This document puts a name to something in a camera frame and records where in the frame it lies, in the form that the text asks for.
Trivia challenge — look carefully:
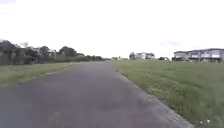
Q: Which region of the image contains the pale distant building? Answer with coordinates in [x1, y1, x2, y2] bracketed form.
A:
[129, 51, 156, 61]

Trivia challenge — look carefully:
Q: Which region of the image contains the grey asphalt path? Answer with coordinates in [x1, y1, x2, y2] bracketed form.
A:
[0, 61, 196, 128]

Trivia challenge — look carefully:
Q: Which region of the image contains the pale house behind trees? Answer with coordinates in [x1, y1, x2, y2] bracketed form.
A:
[47, 49, 58, 58]

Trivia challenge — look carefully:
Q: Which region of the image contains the green grass field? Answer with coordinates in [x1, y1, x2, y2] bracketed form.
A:
[105, 59, 224, 128]

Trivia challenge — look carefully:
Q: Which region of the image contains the green grass strip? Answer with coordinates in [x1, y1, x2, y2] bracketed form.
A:
[0, 61, 81, 88]

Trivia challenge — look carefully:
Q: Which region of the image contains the grey long building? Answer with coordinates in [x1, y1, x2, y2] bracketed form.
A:
[172, 47, 224, 63]

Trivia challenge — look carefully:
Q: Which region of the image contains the row of trees and bushes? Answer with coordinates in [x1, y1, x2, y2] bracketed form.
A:
[0, 39, 111, 66]

